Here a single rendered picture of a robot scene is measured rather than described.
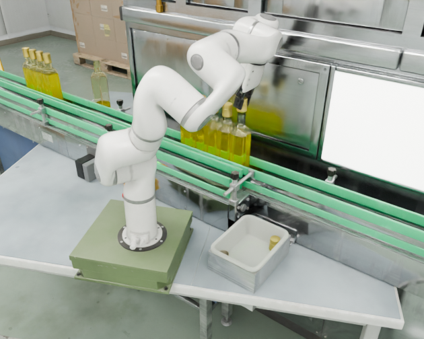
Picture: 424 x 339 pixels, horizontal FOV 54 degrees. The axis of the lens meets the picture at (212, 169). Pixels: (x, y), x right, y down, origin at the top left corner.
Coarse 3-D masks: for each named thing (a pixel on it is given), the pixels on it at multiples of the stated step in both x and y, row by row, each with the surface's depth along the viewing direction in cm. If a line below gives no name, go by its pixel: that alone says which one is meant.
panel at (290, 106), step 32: (288, 64) 135; (320, 64) 128; (256, 96) 148; (288, 96) 141; (320, 96) 133; (256, 128) 154; (288, 128) 146; (320, 128) 138; (320, 160) 143; (416, 192) 127
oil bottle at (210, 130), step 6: (210, 120) 147; (216, 120) 147; (222, 120) 149; (204, 126) 149; (210, 126) 147; (216, 126) 146; (204, 132) 150; (210, 132) 148; (216, 132) 147; (204, 138) 152; (210, 138) 149; (216, 138) 148; (204, 144) 153; (210, 144) 151; (216, 144) 150; (210, 150) 152; (216, 150) 151
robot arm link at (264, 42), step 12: (264, 24) 113; (240, 36) 103; (252, 36) 104; (264, 36) 111; (276, 36) 109; (240, 48) 102; (252, 48) 105; (264, 48) 106; (276, 48) 112; (240, 60) 106; (252, 60) 107; (264, 60) 110
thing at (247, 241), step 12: (252, 216) 140; (240, 228) 139; (252, 228) 141; (264, 228) 138; (276, 228) 135; (216, 240) 129; (228, 240) 134; (240, 240) 140; (252, 240) 140; (264, 240) 140; (216, 252) 125; (228, 252) 135; (240, 252) 135; (252, 252) 135; (264, 252) 135; (240, 264) 120; (252, 264) 130
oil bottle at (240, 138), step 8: (240, 128) 141; (248, 128) 142; (232, 136) 143; (240, 136) 141; (248, 136) 143; (232, 144) 144; (240, 144) 142; (248, 144) 145; (232, 152) 146; (240, 152) 144; (248, 152) 147; (232, 160) 148; (240, 160) 145; (248, 160) 149
